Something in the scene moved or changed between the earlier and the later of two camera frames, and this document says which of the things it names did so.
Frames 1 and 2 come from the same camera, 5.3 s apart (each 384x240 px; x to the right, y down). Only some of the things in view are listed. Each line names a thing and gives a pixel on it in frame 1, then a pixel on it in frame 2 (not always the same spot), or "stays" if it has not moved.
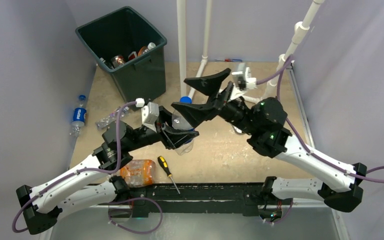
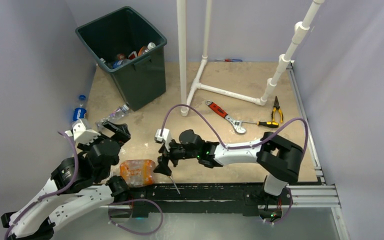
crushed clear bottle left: x=103 y=122 stays
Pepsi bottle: x=178 y=122 -> x=116 y=63
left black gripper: x=174 y=137 -> x=121 y=131
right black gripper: x=196 y=113 -> x=163 y=166
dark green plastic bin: x=130 y=49 stays
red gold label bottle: x=132 y=55 stays
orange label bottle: x=143 y=49 stays
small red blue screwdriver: x=229 y=60 stays
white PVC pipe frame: x=301 y=29 stays
